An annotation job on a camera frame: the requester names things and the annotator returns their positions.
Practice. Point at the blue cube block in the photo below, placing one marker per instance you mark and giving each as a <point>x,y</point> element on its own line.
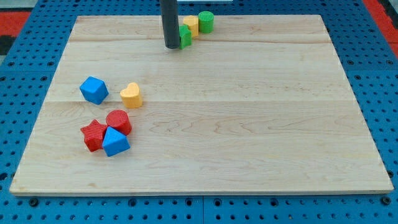
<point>94,90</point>

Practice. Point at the light wooden board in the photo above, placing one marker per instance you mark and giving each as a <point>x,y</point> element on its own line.
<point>260,106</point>

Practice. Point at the yellow heart block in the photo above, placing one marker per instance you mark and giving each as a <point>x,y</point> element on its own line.
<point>131,96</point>

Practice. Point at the green star block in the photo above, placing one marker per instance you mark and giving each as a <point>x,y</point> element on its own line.
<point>185,36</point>

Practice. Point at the red cylinder block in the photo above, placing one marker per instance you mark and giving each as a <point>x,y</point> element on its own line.
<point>119,120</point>

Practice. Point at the blue triangle block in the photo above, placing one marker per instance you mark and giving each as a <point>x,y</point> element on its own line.
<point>114,142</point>

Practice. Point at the yellow pentagon block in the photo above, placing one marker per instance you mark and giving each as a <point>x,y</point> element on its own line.
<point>193,24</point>

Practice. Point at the green cylinder block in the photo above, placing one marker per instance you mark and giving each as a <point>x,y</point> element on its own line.
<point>206,22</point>

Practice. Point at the black cylindrical robot pointer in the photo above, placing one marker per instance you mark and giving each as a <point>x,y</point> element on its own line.
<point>170,25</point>

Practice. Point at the red star block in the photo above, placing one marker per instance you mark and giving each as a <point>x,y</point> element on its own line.
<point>94,135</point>

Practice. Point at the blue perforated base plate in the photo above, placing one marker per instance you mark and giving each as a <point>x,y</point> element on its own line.
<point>30,64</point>

